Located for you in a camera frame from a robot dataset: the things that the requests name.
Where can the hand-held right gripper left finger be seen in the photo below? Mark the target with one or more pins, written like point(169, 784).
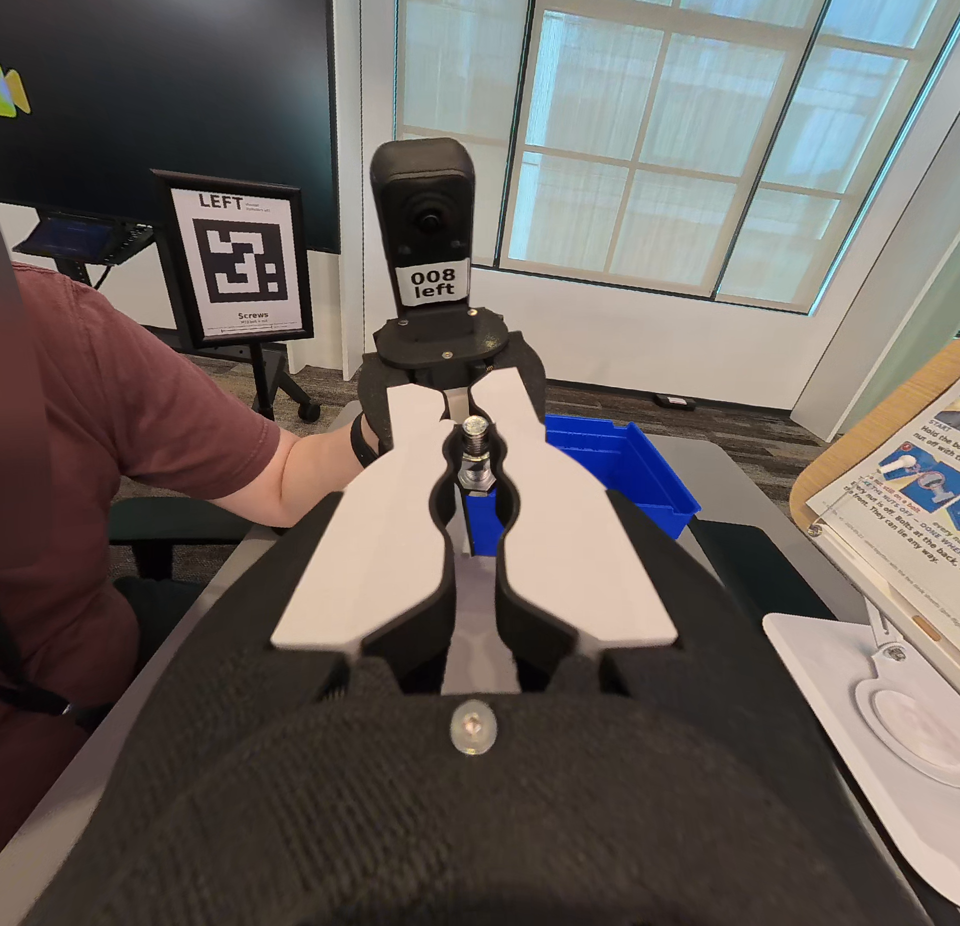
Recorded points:
point(375, 551)

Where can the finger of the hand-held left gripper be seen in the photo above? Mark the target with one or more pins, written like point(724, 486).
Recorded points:
point(412, 412)
point(514, 401)

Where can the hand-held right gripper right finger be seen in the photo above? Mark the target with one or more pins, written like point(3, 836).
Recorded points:
point(585, 551)

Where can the silver hex bolt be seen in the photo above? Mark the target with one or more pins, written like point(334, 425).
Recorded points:
point(475, 446)

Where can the blue plastic parts bin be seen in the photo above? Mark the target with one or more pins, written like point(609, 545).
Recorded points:
point(630, 476)

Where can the silver hex nut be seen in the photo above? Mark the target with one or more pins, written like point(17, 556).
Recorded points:
point(476, 480)

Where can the person's left forearm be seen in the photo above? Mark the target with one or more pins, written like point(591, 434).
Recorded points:
point(300, 476)

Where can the black sign stand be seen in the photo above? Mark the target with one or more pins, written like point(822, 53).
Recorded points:
point(264, 382)

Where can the black floor box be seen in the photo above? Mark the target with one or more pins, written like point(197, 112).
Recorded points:
point(675, 402)

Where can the black desk mat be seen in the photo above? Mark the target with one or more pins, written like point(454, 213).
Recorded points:
point(750, 566)

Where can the black framed marker sign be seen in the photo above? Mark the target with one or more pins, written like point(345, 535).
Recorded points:
point(240, 258)

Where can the large grid window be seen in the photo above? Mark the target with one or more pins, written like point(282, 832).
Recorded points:
point(637, 115)

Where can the instruction sheet on stand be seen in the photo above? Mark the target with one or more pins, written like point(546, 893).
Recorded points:
point(855, 453)

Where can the large black screen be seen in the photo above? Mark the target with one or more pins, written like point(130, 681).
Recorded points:
point(150, 78)

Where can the small dark tablet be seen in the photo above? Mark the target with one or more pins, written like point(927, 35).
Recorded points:
point(67, 237)

